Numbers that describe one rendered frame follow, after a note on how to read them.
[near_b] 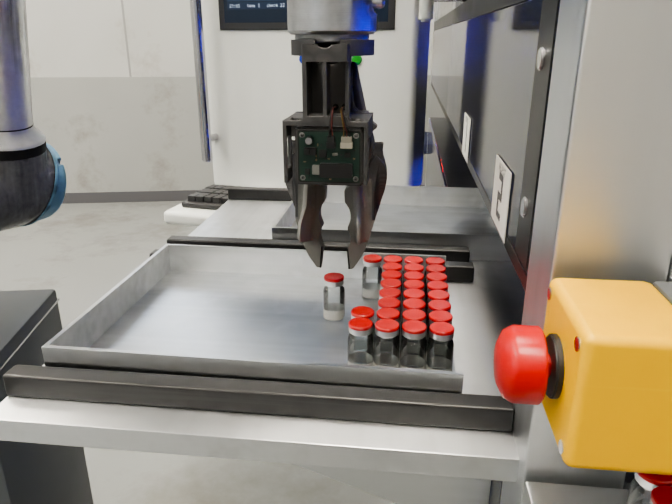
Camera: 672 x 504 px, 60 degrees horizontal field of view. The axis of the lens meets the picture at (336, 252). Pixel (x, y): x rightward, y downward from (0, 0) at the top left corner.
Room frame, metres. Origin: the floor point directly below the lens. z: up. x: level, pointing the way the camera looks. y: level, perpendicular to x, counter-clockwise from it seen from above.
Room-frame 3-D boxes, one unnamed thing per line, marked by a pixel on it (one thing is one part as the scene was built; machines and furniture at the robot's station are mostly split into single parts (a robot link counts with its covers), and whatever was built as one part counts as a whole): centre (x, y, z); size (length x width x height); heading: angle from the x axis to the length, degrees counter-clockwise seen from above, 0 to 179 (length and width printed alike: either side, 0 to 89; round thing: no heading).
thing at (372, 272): (0.60, -0.04, 0.90); 0.02 x 0.02 x 0.05
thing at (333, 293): (0.55, 0.00, 0.90); 0.02 x 0.02 x 0.04
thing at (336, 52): (0.52, 0.00, 1.09); 0.09 x 0.08 x 0.12; 173
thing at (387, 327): (0.52, -0.05, 0.90); 0.18 x 0.02 x 0.05; 173
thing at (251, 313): (0.53, 0.06, 0.90); 0.34 x 0.26 x 0.04; 83
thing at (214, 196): (1.25, 0.13, 0.82); 0.40 x 0.14 x 0.02; 74
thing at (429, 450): (0.70, -0.01, 0.87); 0.70 x 0.48 x 0.02; 173
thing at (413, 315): (0.52, -0.07, 0.90); 0.18 x 0.02 x 0.05; 173
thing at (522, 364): (0.26, -0.10, 0.99); 0.04 x 0.04 x 0.04; 83
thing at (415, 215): (0.86, -0.10, 0.90); 0.34 x 0.26 x 0.04; 83
